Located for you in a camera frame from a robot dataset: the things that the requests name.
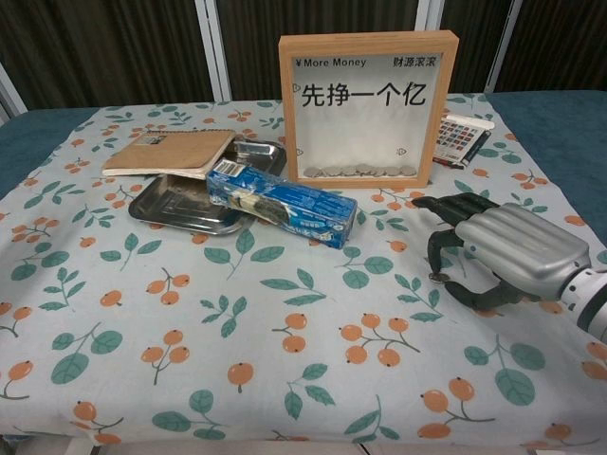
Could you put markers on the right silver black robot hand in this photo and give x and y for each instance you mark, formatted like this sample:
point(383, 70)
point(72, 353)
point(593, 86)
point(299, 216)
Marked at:
point(521, 237)

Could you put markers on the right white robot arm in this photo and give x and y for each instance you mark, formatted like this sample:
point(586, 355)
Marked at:
point(590, 298)

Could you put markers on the black pen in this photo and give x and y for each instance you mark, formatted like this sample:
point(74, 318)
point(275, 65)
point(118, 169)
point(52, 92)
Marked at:
point(476, 149)

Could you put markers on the red pen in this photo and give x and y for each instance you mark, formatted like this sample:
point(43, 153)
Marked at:
point(448, 164)

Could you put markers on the blue toothpaste box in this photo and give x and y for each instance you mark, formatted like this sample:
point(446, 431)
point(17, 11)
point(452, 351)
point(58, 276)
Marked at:
point(303, 208)

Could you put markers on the floral leaf berry tablecloth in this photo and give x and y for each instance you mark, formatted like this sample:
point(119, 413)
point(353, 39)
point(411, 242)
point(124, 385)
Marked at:
point(303, 355)

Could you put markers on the stainless steel tray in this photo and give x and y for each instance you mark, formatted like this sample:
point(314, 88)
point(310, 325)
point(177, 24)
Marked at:
point(180, 206)

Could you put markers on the brown spiral notebook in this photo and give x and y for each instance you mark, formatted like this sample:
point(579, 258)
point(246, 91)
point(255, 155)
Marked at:
point(171, 151)

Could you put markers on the wooden frame coin bank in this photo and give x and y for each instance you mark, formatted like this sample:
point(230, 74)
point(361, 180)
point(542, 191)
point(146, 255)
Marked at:
point(370, 132)

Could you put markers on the dark folding screen white frame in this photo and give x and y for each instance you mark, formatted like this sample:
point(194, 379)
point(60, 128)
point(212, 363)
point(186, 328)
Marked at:
point(118, 47)

